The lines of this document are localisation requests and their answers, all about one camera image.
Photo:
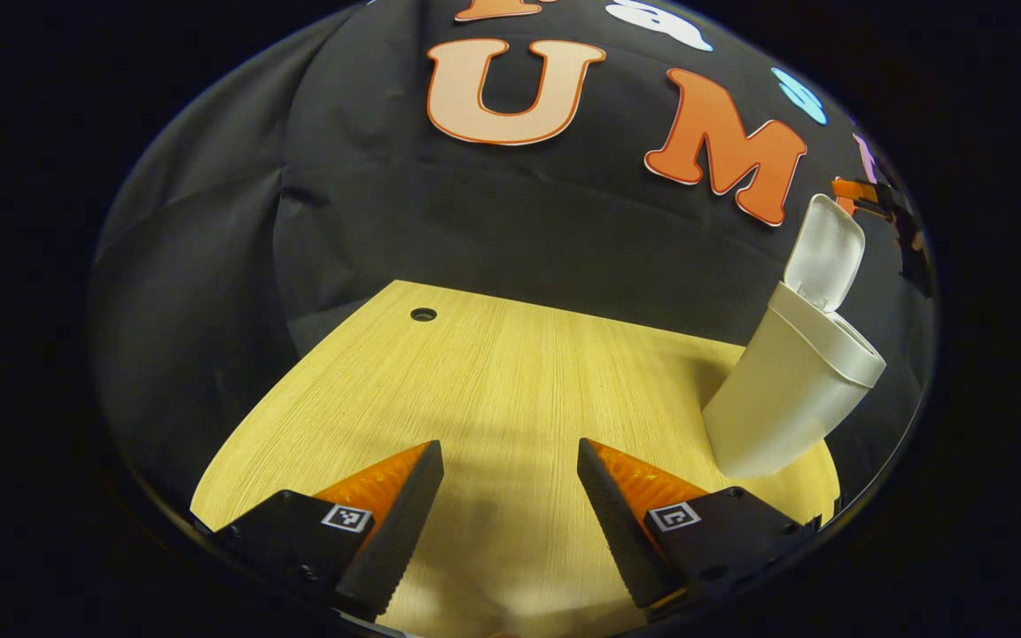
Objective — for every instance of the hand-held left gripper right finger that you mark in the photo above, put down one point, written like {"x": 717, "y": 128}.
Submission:
{"x": 621, "y": 532}

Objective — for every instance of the wooden desktop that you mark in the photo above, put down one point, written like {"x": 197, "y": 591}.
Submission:
{"x": 475, "y": 381}

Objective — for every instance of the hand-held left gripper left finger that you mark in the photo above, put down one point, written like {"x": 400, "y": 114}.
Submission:
{"x": 400, "y": 532}

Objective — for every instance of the white desktop garbage bin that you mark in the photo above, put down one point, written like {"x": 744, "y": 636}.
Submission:
{"x": 776, "y": 399}

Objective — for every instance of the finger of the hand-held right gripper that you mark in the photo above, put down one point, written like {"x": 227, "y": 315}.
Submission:
{"x": 856, "y": 190}

